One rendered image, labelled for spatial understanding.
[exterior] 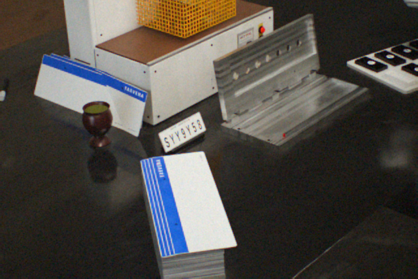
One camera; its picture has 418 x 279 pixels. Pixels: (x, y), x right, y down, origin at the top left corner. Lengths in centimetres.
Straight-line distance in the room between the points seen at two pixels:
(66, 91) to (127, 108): 26
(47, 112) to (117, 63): 28
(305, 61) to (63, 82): 73
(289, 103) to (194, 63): 30
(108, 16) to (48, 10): 91
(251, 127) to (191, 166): 39
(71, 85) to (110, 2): 28
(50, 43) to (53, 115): 57
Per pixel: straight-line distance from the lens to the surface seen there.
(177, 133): 232
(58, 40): 311
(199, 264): 178
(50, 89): 266
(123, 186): 218
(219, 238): 180
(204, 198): 192
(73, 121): 252
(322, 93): 257
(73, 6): 253
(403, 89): 264
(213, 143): 234
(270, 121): 241
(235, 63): 239
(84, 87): 256
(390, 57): 282
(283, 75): 254
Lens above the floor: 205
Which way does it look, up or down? 28 degrees down
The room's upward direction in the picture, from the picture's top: 3 degrees counter-clockwise
